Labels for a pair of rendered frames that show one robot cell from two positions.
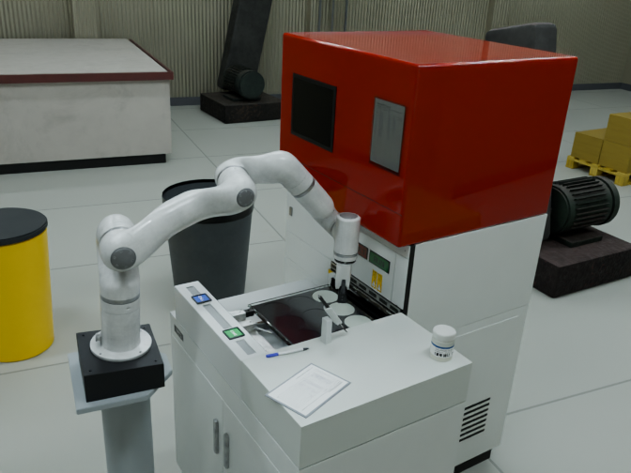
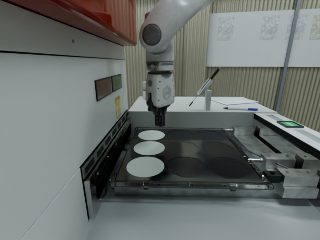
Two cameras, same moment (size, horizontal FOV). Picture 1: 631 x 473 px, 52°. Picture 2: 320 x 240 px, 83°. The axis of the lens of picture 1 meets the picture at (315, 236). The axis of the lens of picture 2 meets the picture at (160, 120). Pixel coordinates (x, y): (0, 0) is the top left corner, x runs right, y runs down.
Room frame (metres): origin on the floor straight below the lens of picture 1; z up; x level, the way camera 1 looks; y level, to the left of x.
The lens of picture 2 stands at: (2.53, 0.23, 1.16)
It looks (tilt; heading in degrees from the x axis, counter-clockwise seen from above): 18 degrees down; 215
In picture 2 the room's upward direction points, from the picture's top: straight up
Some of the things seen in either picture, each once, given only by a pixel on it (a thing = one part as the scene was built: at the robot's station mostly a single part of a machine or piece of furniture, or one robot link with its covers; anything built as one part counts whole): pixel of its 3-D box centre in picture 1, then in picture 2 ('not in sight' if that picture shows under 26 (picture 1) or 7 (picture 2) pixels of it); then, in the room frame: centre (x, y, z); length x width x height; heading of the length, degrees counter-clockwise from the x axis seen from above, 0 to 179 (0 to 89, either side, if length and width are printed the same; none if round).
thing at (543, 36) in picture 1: (565, 152); not in sight; (4.61, -1.78, 0.89); 1.02 x 1.01 x 1.77; 114
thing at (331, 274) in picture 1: (361, 301); (116, 150); (2.19, -0.19, 0.89); 0.44 x 0.02 x 0.10; 34
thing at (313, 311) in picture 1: (316, 315); (182, 148); (2.06, -0.02, 0.90); 0.34 x 0.34 x 0.01; 34
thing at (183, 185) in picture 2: (290, 295); (190, 185); (2.21, 0.08, 0.90); 0.37 x 0.01 x 0.01; 124
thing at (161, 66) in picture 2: (345, 254); (159, 66); (2.07, -0.11, 1.15); 0.09 x 0.08 x 0.03; 178
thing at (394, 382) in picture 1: (357, 380); (194, 116); (1.69, -0.15, 0.89); 0.62 x 0.35 x 0.14; 124
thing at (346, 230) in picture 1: (346, 232); (159, 37); (2.07, -0.11, 1.23); 0.09 x 0.08 x 0.13; 26
